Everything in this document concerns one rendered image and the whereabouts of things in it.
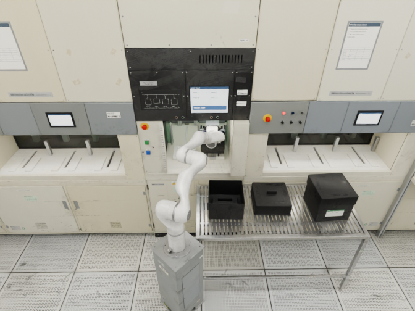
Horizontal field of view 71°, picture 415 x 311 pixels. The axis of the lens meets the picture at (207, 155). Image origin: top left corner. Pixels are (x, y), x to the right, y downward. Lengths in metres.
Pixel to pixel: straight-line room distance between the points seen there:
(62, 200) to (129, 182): 0.70
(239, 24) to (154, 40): 0.56
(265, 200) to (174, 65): 1.24
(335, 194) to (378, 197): 0.94
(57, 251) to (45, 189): 0.71
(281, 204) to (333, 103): 0.86
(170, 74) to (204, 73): 0.24
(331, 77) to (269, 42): 0.53
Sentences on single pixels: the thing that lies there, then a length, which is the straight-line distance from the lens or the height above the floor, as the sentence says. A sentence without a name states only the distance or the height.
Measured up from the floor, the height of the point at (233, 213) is 0.83.
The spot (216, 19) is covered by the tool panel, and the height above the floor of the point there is 2.13.
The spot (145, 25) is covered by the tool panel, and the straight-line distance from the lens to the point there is 2.07.
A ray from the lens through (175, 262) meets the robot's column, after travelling 2.12.
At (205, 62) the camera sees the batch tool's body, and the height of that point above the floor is 1.86.
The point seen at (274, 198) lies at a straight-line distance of 2.42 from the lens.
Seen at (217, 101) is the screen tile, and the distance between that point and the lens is 2.21.
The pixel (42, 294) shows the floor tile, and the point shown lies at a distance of 3.21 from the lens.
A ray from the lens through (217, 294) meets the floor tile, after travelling 2.86.
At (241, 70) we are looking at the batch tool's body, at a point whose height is 1.80.
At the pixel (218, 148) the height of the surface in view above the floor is 1.00.
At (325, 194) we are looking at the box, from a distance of 2.35.
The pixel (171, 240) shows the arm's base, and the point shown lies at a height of 0.90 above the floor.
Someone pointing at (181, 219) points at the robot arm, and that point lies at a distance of 1.85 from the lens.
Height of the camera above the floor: 2.51
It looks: 36 degrees down
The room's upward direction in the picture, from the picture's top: straight up
